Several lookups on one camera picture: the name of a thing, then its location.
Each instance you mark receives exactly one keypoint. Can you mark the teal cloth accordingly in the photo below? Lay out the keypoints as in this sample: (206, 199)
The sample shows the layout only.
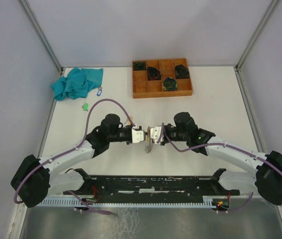
(77, 84)

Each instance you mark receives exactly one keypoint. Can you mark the key with blue tag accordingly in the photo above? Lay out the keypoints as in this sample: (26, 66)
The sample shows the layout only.
(99, 92)

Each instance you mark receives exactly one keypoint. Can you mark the rolled dark fabric far left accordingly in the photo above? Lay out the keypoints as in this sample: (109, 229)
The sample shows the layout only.
(139, 66)

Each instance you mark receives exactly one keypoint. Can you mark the key with yellow framed tag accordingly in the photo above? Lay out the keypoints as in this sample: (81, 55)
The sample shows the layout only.
(129, 120)

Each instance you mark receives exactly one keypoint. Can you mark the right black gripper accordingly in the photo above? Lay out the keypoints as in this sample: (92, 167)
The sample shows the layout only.
(164, 142)

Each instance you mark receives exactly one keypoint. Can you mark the wooden compartment tray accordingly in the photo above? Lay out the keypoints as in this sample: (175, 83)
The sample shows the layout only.
(142, 88)

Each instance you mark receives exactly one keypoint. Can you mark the key with green tag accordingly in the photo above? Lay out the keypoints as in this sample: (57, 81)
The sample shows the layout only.
(85, 107)

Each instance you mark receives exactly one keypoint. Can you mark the right aluminium frame post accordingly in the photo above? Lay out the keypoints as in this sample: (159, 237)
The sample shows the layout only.
(257, 33)

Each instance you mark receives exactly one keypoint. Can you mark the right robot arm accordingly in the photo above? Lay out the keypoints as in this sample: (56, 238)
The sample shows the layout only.
(260, 173)

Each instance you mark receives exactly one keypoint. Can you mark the rolled dark fabric green pattern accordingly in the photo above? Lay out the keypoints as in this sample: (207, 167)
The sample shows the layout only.
(169, 84)

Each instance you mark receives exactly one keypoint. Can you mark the white cable duct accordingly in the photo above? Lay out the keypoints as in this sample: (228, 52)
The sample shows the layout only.
(74, 202)

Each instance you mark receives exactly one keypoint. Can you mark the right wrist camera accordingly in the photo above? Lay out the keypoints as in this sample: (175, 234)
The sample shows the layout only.
(157, 134)

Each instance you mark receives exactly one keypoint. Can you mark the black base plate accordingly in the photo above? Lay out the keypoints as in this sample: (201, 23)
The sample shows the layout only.
(153, 189)

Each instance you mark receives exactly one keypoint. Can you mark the metal keyring organizer yellow handle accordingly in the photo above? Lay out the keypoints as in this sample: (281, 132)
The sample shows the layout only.
(149, 141)

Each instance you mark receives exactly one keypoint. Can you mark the aluminium frame post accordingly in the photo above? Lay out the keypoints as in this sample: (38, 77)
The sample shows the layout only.
(257, 33)
(40, 33)

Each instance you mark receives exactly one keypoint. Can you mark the rolled dark fabric red pattern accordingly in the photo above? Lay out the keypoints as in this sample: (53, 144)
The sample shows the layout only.
(153, 74)

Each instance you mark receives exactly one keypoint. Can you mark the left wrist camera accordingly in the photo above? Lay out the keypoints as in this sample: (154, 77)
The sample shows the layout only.
(138, 134)

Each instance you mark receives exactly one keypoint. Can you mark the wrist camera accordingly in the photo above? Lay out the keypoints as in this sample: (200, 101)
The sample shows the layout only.
(138, 134)
(157, 134)

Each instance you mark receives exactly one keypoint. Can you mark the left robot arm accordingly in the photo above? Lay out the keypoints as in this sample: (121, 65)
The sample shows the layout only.
(35, 177)

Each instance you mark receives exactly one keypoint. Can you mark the left aluminium frame post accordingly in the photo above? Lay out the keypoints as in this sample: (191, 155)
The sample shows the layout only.
(40, 33)

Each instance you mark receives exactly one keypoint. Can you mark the rolled dark fabric right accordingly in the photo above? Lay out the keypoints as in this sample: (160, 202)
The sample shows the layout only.
(181, 72)

